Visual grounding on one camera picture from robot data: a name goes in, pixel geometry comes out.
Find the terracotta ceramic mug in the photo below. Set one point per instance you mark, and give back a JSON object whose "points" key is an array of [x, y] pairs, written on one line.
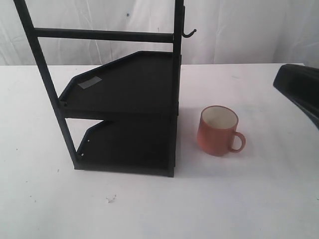
{"points": [[217, 132]]}

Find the black metal shelf rack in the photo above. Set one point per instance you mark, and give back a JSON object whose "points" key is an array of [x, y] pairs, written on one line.
{"points": [[127, 122]]}

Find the grey tape piece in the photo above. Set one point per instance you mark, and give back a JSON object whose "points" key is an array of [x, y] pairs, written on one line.
{"points": [[88, 83]]}

